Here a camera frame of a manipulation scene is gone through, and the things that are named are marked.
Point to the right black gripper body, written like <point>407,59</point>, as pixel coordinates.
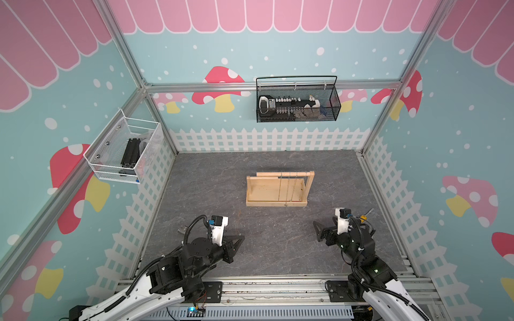
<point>332,239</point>

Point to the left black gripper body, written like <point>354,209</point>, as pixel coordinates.
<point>227,256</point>

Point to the wooden jewelry display stand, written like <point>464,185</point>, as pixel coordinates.
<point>279,189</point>

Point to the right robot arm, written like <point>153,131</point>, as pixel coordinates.
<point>371,279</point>

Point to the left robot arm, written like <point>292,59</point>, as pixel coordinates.
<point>173,278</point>

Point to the green lit circuit board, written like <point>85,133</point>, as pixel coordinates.
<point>195,312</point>

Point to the black box in white basket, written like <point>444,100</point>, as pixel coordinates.
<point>131,154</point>

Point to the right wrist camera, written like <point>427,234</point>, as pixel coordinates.
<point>342,215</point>

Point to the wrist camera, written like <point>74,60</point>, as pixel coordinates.
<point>217,225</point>
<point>342,215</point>

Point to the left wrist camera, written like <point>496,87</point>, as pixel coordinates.
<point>217,225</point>

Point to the yellow handled screwdriver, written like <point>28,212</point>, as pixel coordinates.
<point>364,217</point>

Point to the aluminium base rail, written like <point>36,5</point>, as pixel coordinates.
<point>266,299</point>

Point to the white wire mesh basket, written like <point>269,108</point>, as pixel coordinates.
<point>105,154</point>

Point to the black wire mesh basket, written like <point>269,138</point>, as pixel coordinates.
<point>300,98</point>

